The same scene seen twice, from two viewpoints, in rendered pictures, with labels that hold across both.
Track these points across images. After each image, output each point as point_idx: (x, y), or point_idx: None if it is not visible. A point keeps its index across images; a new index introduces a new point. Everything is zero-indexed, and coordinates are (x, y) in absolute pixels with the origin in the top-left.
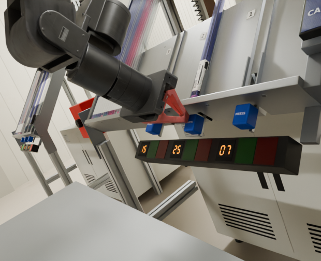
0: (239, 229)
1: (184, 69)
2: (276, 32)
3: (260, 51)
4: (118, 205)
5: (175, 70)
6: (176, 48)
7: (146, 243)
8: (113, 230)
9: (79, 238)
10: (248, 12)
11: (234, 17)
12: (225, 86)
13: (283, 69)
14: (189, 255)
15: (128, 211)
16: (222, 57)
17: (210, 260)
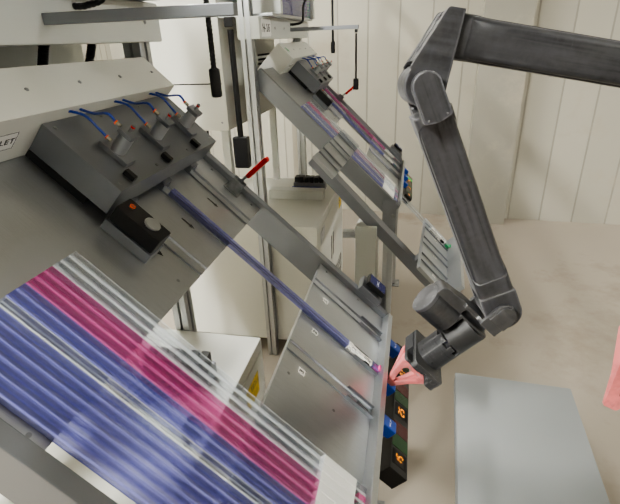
0: None
1: (338, 365)
2: (349, 305)
3: (356, 317)
4: (462, 481)
5: (334, 374)
6: (306, 360)
7: (477, 419)
8: (486, 455)
9: (515, 481)
10: (322, 300)
11: (318, 307)
12: (370, 346)
13: (371, 318)
14: (467, 393)
15: (463, 461)
16: (347, 334)
17: (463, 384)
